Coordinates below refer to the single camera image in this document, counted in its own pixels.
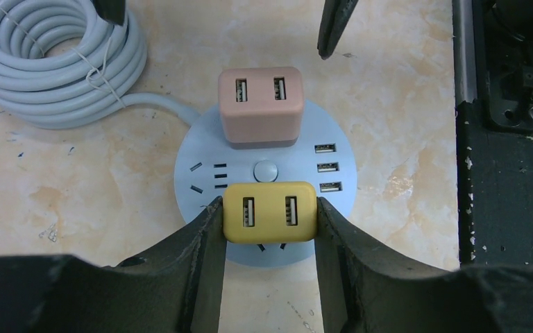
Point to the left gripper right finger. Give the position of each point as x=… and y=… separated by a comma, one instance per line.
x=366, y=286

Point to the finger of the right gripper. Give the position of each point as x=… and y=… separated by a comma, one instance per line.
x=112, y=11
x=335, y=17

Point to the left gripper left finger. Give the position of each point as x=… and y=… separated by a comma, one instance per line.
x=173, y=286

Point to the yellow USB charger plug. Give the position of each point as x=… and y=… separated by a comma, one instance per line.
x=269, y=212

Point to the pink USB charger plug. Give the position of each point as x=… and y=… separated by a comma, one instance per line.
x=261, y=107

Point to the round blue power socket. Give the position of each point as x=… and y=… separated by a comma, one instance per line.
x=206, y=162

